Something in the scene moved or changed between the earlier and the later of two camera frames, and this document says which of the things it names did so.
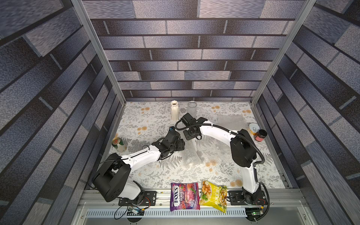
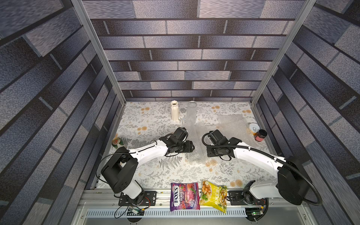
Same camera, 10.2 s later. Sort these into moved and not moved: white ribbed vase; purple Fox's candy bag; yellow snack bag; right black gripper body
Moved: right black gripper body
Not moved: white ribbed vase; purple Fox's candy bag; yellow snack bag
